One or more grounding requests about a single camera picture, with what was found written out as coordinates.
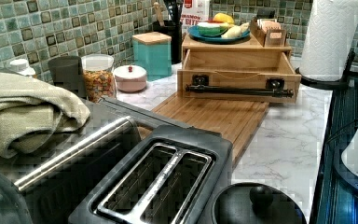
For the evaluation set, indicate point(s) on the wooden drawer with black handle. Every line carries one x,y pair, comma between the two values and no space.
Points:
249,75

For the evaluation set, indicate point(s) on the wooden drawer cabinet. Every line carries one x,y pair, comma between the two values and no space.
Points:
249,43

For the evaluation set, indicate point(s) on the bamboo cutting board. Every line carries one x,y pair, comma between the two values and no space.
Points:
237,121

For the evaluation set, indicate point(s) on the pink ceramic lidded bowl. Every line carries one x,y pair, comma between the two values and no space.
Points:
130,78

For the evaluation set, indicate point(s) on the black two-slot toaster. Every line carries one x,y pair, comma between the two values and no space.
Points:
170,177

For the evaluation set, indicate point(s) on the teal canister with wooden lid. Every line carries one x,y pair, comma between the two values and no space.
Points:
152,51

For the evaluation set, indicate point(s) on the blue plate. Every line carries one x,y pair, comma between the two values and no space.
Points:
195,34

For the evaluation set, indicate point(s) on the glass jar of cereal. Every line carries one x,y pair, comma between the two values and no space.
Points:
98,76

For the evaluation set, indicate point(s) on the black utensil holder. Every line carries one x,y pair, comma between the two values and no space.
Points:
174,31

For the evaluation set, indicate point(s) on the wooden spoon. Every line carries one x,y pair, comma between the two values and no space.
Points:
156,7

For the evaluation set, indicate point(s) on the pale potato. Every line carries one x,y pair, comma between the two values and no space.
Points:
236,31

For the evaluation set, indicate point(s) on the cinnamon cereal box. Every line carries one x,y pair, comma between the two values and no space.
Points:
194,11

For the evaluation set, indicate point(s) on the black pot lid with knob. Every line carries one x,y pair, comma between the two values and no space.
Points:
254,203

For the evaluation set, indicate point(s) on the wooden tea bag organizer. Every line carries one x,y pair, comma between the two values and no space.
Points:
268,32

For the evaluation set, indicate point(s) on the dark grey cup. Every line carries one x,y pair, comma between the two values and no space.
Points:
67,73

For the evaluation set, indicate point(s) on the folded beige towel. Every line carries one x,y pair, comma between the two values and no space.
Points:
31,111

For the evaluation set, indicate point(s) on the white paper towel roll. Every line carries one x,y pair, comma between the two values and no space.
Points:
330,32

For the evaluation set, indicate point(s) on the white bottle cap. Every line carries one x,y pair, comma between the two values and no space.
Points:
22,67

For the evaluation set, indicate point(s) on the black paper towel holder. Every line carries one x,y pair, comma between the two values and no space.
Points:
333,85

